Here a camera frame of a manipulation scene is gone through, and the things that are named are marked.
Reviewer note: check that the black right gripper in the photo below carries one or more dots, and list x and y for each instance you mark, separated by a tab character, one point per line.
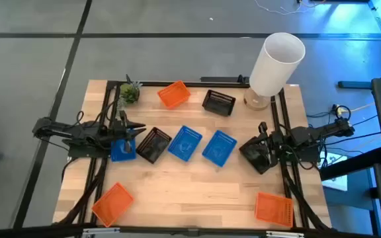
273	140

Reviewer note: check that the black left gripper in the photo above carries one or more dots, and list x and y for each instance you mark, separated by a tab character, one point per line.
117	129

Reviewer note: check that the black plastic basket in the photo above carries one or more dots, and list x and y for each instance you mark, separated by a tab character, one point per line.
219	103
153	145
255	162

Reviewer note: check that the blue plastic basket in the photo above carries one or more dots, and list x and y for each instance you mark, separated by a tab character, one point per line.
117	156
219	148
185	143

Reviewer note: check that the orange plastic basket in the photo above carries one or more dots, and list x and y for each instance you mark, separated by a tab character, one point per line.
273	210
174	95
112	205

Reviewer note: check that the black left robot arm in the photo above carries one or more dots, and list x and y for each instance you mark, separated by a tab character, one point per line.
61	129

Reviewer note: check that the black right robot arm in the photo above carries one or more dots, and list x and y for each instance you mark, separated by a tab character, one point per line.
309	132

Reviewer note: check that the small green potted plant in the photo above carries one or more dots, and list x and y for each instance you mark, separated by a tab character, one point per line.
130	93

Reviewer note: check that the black bar behind table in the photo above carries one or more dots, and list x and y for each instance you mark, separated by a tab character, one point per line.
220	79

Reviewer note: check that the black diagonal beam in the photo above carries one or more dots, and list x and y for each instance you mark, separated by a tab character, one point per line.
352	163

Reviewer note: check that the blue floor bar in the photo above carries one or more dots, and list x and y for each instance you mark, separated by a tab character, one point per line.
356	85

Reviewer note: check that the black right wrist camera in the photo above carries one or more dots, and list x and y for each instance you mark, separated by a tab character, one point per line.
262	128

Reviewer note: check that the black aluminium table frame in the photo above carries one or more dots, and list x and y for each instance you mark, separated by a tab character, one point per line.
151	84

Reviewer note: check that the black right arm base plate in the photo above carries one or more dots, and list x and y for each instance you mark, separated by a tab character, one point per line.
313	157

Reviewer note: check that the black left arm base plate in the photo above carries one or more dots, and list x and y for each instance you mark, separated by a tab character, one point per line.
78	152

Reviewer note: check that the silver rail bracket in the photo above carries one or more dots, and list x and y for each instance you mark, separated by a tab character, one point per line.
284	235

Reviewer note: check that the black table edge rail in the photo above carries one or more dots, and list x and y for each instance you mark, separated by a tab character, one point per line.
190	231

